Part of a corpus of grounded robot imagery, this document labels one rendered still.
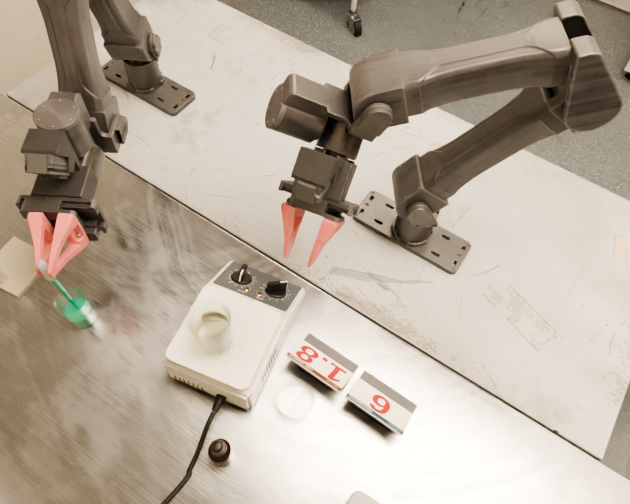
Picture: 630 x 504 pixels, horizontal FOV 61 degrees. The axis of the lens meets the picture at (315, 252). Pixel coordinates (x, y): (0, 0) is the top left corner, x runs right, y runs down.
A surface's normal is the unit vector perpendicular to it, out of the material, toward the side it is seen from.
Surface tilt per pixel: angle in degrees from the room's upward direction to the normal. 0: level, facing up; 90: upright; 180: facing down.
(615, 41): 0
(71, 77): 71
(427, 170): 53
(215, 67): 0
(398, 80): 18
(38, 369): 0
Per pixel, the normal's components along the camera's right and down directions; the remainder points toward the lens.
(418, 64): -0.25, -0.49
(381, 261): 0.06, -0.51
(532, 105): -0.76, -0.31
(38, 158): 0.03, 0.11
